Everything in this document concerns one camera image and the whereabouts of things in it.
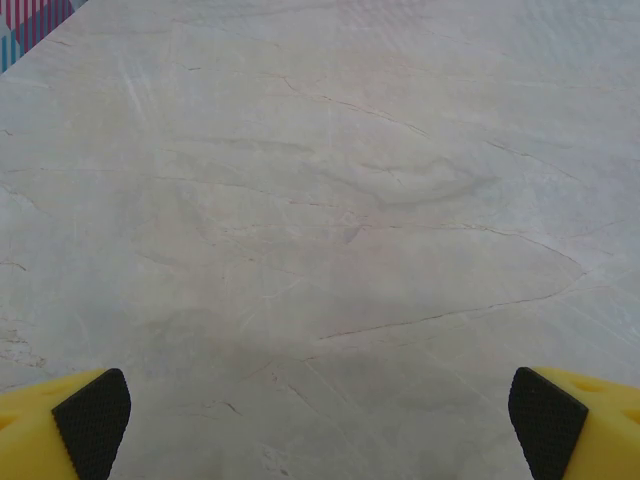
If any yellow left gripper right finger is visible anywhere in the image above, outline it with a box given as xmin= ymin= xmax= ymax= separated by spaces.
xmin=508 ymin=366 xmax=640 ymax=480

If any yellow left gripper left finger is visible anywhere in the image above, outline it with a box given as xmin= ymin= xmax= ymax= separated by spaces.
xmin=0 ymin=368 xmax=132 ymax=480

